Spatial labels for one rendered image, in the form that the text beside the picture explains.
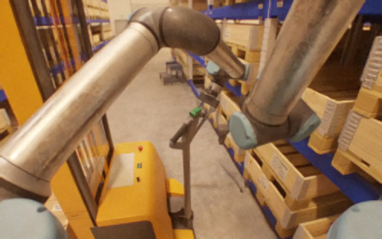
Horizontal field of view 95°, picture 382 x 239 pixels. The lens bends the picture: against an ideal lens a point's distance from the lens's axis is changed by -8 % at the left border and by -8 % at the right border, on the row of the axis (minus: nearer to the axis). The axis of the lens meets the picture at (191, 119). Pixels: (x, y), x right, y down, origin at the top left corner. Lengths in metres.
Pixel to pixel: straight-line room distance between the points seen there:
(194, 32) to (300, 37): 0.31
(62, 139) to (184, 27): 0.39
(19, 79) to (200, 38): 0.72
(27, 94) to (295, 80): 0.94
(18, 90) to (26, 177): 0.61
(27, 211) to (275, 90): 0.41
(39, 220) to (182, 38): 0.48
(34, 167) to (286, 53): 0.47
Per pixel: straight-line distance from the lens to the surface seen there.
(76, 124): 0.45
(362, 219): 0.33
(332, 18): 0.32
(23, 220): 0.33
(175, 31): 0.56
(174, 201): 1.87
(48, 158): 0.44
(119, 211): 1.31
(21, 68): 0.96
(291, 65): 0.34
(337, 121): 1.30
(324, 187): 1.72
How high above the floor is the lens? 1.89
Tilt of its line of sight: 28 degrees down
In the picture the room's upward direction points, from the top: straight up
